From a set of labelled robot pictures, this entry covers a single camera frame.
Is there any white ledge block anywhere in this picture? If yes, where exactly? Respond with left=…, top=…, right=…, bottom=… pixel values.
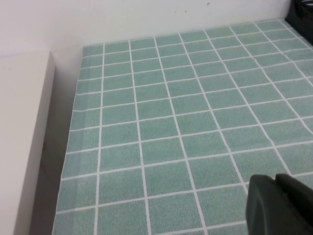
left=0, top=49, right=57, bottom=235

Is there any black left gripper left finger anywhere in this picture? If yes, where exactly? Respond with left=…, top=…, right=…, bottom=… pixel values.
left=245, top=174, right=294, bottom=235

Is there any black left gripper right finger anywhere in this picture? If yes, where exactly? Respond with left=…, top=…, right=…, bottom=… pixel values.
left=274, top=173, right=313, bottom=235

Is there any black drip tray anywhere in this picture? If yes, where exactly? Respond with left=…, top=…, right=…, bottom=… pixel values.
left=284, top=0, right=313, bottom=47

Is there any green checked tablecloth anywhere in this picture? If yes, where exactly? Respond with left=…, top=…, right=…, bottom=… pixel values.
left=50, top=19, right=313, bottom=235

